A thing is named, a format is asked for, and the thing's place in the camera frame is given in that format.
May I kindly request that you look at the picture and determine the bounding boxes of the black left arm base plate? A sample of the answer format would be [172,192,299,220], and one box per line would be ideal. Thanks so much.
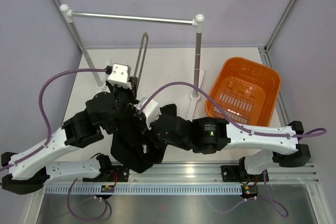
[82,165,130,183]

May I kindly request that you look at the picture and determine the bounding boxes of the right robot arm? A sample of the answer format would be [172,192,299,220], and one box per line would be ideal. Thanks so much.
[151,114,311,182]

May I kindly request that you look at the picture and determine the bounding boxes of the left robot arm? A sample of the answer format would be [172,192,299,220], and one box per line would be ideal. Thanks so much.
[1,76,138,195]

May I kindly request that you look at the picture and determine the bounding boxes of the white slotted cable duct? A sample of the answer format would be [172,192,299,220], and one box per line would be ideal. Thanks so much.
[45,183,242,195]

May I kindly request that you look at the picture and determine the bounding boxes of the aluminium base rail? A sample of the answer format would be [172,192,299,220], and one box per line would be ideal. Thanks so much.
[41,159,319,186]

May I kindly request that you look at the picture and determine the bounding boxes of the white clothes hanger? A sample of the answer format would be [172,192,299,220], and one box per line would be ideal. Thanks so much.
[133,32,149,80]

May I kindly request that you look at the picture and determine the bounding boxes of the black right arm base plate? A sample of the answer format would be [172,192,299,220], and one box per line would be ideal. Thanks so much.
[220,165,264,184]

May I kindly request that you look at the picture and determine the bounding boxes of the black shorts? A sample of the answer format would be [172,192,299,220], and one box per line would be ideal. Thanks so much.
[111,104,167,173]

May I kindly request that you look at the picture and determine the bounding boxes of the white metal clothes rack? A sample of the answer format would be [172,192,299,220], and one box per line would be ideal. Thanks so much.
[59,4,205,120]

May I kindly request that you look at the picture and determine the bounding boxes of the orange plastic basket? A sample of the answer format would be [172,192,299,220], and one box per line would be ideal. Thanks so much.
[209,57,281,126]

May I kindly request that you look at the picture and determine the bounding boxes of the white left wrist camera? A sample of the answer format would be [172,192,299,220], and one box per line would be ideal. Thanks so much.
[107,63,131,89]

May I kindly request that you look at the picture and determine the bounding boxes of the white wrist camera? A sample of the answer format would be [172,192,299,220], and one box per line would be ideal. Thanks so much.
[107,63,131,89]
[141,100,161,130]

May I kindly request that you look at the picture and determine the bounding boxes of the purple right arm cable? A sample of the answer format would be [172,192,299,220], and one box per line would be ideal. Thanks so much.
[136,82,328,218]

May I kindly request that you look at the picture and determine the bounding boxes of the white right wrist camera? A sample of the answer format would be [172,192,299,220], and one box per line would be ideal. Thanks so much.
[141,100,161,130]

